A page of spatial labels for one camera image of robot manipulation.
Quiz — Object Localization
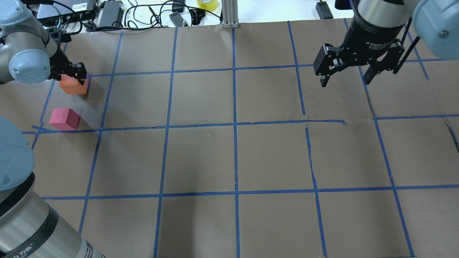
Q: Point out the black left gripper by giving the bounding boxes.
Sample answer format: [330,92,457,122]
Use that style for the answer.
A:
[48,47,87,85]

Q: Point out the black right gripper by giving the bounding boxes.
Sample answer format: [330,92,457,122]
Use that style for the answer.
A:
[313,18,404,87]

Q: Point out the orange foam cube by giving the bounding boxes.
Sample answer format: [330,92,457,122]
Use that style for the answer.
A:
[59,75,87,95]

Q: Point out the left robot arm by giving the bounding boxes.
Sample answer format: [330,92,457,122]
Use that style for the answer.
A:
[0,0,104,258]

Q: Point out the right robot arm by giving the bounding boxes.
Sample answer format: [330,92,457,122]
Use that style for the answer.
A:
[313,0,459,87]

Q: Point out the pink foam cube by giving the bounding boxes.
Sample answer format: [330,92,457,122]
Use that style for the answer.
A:
[49,108,81,131]

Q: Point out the black power adapter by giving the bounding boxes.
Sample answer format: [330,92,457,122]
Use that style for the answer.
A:
[315,0,334,20]

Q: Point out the grey power brick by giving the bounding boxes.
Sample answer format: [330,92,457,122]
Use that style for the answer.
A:
[98,0,124,27]

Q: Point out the yellow tape roll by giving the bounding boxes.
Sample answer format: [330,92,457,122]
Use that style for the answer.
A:
[197,0,218,12]

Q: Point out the aluminium frame post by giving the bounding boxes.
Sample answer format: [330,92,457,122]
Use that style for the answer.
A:
[221,0,240,28]

